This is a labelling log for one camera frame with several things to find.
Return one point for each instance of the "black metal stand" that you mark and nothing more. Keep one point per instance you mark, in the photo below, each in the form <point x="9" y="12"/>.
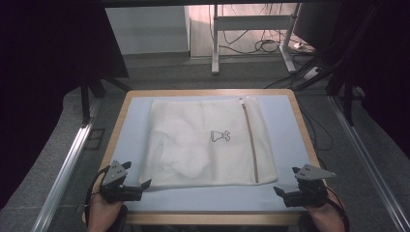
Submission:
<point x="85" y="100"/>
<point x="348" y="96"/>

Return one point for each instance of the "white desk frame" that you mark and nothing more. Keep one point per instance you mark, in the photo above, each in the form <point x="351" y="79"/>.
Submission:
<point x="251" y="22"/>

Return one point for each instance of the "dark floor grate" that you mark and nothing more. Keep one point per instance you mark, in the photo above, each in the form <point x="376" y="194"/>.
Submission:
<point x="94" y="138"/>

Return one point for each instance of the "aluminium floor rail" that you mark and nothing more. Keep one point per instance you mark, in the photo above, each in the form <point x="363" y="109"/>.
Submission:
<point x="64" y="174"/>
<point x="364" y="154"/>

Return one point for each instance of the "person's right hand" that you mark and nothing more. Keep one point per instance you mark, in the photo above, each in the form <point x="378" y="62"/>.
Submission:
<point x="325" y="217"/>

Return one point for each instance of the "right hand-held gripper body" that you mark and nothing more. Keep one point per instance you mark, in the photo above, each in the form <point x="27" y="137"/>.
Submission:
<point x="309" y="190"/>

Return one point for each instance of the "white mesh laundry bag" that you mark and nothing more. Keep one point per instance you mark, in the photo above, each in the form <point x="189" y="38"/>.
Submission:
<point x="180" y="148"/>

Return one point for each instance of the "person's left hand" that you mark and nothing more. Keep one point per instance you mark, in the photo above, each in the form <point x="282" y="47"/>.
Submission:
<point x="103" y="212"/>

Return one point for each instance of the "white power strip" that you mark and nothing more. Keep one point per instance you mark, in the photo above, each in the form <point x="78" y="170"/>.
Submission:
<point x="311" y="73"/>

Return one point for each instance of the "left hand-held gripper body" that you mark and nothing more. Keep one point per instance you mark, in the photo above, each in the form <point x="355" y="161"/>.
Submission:
<point x="114" y="187"/>

